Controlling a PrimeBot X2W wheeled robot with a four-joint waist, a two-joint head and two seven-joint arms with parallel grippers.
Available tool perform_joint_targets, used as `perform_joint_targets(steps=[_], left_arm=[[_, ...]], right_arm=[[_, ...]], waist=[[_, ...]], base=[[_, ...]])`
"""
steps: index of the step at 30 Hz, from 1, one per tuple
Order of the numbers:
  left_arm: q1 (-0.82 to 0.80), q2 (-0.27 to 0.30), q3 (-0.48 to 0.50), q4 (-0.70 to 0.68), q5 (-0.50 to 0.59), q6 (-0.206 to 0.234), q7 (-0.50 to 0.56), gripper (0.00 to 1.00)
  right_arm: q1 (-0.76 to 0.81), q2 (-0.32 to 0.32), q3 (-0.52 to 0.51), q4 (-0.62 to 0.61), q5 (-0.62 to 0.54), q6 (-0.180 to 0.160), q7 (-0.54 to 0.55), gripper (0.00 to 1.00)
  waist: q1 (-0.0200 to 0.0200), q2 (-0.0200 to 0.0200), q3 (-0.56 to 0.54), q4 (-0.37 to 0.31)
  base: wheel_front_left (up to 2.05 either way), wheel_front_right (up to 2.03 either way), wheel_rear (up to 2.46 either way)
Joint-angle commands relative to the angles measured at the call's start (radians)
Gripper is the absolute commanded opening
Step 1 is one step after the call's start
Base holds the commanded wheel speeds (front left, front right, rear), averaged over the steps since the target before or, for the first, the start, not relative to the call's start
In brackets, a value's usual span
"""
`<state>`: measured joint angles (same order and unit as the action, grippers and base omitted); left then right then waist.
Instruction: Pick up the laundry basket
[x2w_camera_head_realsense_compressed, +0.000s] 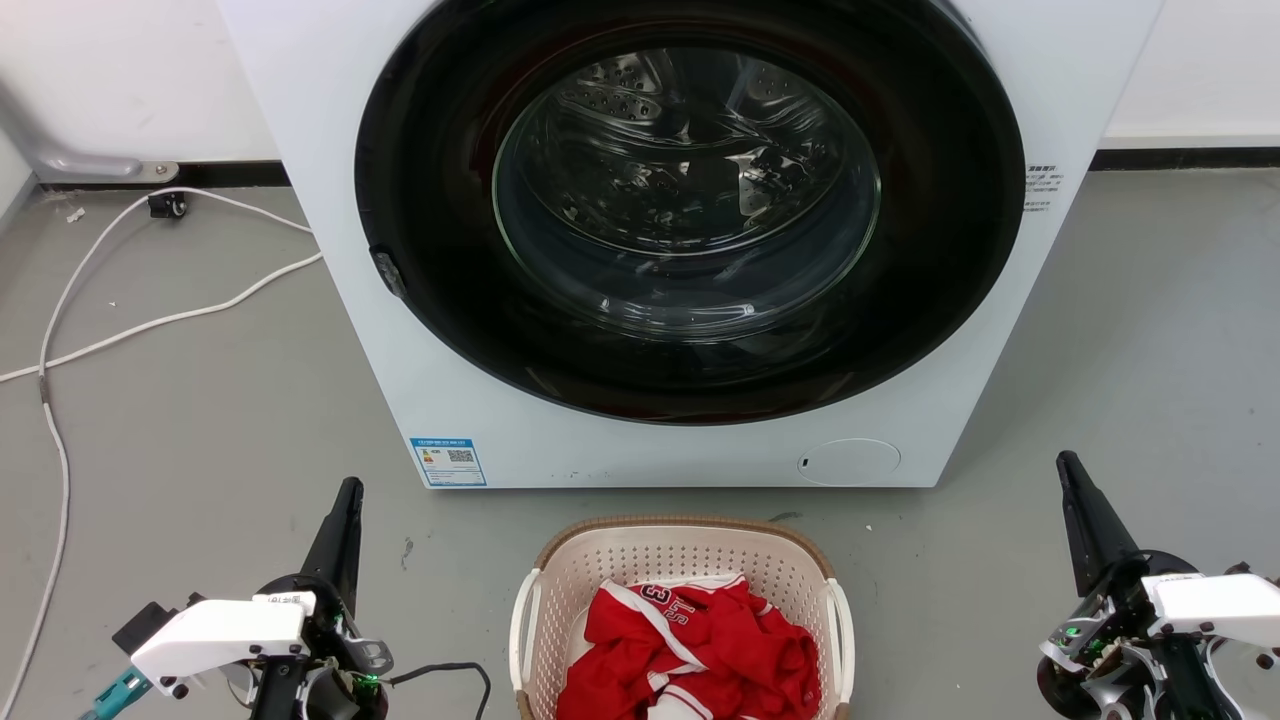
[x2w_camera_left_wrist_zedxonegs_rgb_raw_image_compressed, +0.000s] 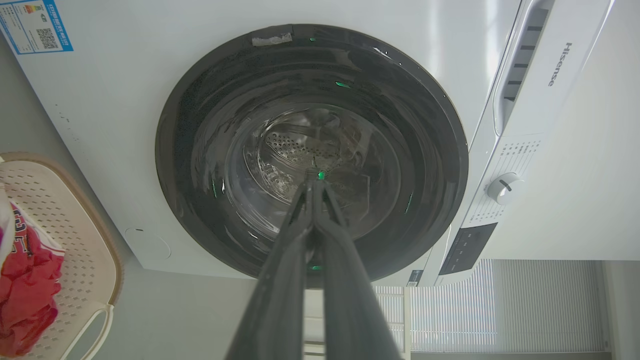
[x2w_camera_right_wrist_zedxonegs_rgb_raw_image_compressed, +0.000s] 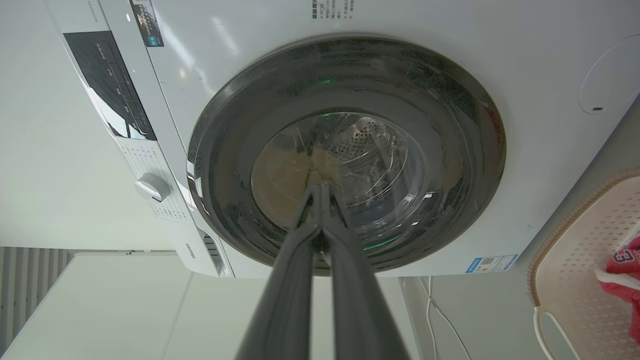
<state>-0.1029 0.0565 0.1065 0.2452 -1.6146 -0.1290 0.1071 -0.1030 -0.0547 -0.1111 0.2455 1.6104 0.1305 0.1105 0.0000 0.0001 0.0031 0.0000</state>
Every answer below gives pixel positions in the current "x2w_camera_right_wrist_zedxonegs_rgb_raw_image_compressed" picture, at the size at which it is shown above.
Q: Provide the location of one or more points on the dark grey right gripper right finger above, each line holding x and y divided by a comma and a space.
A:
360, 300

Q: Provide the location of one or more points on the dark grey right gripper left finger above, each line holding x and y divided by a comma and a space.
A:
285, 300

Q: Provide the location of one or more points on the beige perforated laundry basket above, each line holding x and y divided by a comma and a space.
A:
580, 280

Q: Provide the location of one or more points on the silver washing machine dial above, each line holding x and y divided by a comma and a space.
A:
151, 187

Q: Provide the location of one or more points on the dark round washing machine door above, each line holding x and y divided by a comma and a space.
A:
425, 125

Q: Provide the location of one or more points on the white front-load washing machine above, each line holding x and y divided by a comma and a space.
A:
450, 60

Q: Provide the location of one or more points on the grey ribbed radiator panel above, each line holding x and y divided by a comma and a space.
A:
27, 285

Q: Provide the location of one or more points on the red jersey with number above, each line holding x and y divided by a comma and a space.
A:
625, 285

